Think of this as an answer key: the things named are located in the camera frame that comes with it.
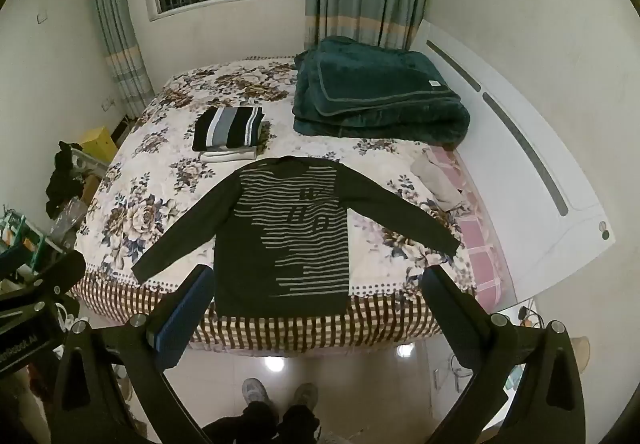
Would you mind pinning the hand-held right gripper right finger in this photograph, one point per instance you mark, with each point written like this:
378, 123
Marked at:
450, 319

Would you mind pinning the person's grey sneaker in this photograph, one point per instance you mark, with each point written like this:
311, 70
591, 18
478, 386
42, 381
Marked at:
306, 396
257, 391

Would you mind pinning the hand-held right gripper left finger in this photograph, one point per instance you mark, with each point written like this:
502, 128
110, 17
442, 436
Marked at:
184, 319

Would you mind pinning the folded black grey striped sweater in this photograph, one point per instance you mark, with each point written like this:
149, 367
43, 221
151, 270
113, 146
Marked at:
227, 126

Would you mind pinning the beige crumpled cloth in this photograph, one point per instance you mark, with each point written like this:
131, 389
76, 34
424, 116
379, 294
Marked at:
437, 176

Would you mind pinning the bed with floral sheet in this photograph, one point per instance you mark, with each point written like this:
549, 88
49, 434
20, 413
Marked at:
165, 194

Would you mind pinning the person's right grey sneaker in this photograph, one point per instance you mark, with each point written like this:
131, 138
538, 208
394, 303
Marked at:
306, 396

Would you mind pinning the black clothing heap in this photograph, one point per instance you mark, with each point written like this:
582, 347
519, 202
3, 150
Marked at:
62, 179

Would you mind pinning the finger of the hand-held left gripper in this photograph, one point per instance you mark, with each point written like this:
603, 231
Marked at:
55, 269

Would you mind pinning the folded white garment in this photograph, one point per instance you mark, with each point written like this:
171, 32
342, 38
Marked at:
227, 155

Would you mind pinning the green plastic crate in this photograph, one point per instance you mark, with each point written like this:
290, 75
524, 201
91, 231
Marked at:
22, 236

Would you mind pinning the dark green plush blanket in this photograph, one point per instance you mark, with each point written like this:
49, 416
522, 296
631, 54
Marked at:
375, 89

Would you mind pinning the clear plastic bag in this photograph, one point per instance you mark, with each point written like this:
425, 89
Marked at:
67, 221

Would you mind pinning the yellow box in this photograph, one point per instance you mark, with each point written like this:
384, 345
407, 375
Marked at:
100, 144

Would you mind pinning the dark striped long-sleeve sweater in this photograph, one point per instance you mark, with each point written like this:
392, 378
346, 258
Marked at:
280, 244

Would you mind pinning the person's left grey sneaker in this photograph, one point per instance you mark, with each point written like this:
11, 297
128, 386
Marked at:
257, 391

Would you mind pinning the pink checkered pillow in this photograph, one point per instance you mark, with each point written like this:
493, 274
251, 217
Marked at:
480, 244

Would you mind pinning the white headboard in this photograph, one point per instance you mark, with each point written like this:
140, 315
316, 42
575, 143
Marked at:
525, 184

